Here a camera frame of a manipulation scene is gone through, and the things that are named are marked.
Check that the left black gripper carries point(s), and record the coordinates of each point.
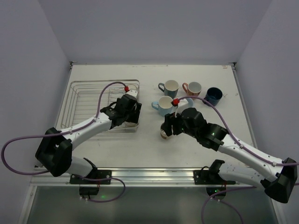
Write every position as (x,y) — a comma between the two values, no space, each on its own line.
(136,113)

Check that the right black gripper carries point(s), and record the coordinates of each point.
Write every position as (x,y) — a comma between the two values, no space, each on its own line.
(168,124)

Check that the cream brown cup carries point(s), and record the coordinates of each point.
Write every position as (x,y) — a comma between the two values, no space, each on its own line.
(163,133)
(130,124)

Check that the light blue mug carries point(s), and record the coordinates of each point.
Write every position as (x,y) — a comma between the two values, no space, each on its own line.
(163,105)

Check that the grey teal mug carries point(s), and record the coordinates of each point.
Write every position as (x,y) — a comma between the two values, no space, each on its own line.
(169,88)

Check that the pink patterned mug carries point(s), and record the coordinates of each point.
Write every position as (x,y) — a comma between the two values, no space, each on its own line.
(192,89)

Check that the dark blue mug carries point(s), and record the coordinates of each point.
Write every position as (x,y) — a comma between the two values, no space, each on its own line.
(213,95)

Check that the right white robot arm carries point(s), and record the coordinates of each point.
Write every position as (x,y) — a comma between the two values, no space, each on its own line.
(276,176)

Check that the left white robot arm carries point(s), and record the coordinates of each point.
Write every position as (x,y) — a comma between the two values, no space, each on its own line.
(56,147)

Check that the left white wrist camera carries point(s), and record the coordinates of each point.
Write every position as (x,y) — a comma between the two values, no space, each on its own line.
(131,90)

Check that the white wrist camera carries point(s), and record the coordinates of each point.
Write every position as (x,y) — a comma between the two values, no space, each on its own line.
(131,90)
(180,105)

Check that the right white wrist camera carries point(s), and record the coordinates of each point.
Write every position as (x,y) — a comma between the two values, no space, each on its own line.
(180,105)

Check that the metal wire dish rack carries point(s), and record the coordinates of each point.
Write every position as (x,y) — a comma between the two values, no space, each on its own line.
(81,101)

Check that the aluminium rail frame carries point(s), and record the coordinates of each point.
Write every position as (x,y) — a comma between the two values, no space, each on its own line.
(151,175)

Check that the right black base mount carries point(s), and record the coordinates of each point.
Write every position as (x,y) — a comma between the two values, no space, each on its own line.
(209,177)

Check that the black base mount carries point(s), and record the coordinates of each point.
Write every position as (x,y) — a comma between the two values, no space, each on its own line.
(94,189)
(209,177)

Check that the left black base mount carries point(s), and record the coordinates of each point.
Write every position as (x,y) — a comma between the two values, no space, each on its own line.
(94,189)

